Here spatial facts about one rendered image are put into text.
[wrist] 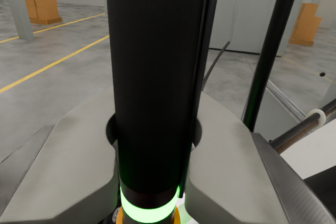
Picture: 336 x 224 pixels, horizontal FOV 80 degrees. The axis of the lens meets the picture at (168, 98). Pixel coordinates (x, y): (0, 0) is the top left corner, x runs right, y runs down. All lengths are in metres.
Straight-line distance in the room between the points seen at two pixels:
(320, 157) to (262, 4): 5.31
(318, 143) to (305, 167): 0.06
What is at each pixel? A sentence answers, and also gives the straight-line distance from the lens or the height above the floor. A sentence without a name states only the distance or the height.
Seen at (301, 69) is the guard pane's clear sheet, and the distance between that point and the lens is 1.23.
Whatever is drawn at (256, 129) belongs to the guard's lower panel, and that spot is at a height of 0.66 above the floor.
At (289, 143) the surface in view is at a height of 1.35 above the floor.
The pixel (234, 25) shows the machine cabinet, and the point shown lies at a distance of 5.67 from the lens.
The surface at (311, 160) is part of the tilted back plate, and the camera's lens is 0.52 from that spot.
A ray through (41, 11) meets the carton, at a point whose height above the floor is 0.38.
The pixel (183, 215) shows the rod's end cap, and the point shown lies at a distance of 0.19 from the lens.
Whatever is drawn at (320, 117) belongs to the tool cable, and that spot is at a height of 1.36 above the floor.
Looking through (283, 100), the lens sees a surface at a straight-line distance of 1.30.
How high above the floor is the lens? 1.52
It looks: 30 degrees down
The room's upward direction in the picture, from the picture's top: 4 degrees clockwise
